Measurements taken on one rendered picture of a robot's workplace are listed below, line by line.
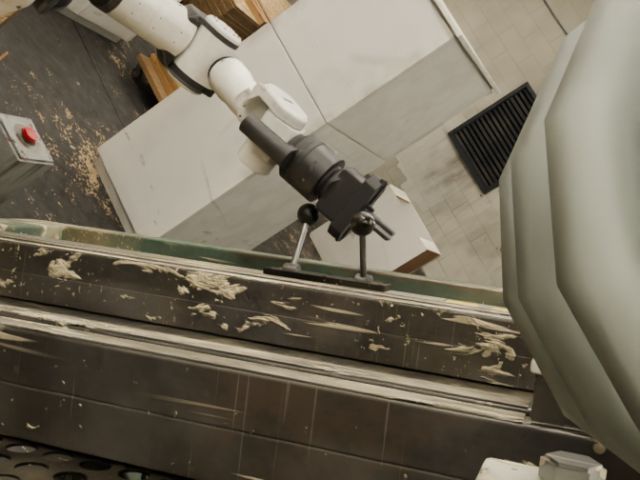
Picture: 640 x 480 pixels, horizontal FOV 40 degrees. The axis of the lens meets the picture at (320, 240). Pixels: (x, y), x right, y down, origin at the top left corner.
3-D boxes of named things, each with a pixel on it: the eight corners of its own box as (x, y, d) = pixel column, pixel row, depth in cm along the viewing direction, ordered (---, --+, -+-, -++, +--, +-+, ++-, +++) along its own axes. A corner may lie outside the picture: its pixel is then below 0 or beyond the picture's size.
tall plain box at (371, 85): (180, 182, 495) (442, -1, 448) (225, 272, 478) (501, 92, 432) (82, 150, 412) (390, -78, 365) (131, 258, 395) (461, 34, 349)
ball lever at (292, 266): (281, 279, 141) (303, 209, 146) (303, 283, 140) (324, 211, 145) (275, 269, 138) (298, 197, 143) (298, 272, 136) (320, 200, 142)
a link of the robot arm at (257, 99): (284, 167, 145) (252, 125, 154) (315, 124, 142) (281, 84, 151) (256, 154, 141) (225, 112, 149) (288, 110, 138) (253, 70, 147)
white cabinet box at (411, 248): (330, 240, 697) (405, 191, 678) (363, 303, 681) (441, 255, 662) (308, 233, 655) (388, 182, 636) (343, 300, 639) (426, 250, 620)
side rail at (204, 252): (75, 277, 183) (80, 226, 182) (624, 369, 150) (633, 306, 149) (58, 279, 177) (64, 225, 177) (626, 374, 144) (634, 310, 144)
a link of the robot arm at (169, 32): (189, 76, 168) (91, 11, 155) (230, 23, 165) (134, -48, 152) (204, 102, 160) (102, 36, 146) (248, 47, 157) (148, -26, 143)
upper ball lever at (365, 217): (355, 278, 138) (353, 205, 131) (378, 282, 137) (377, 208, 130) (349, 291, 135) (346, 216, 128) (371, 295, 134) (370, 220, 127)
